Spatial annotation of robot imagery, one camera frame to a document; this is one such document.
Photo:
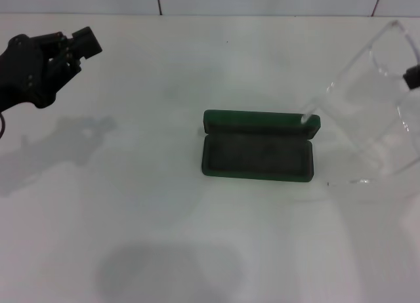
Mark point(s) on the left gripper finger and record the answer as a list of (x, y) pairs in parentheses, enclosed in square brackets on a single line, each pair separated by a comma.
[(65, 68), (87, 44)]

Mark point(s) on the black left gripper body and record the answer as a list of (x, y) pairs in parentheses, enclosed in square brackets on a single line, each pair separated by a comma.
[(23, 73)]

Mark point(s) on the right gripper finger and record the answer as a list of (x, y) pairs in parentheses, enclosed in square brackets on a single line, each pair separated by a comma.
[(413, 78)]

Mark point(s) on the clear transparent glasses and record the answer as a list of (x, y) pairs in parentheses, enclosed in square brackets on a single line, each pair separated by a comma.
[(393, 53)]

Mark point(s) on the green glasses case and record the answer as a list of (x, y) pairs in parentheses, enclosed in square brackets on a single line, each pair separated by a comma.
[(256, 158)]

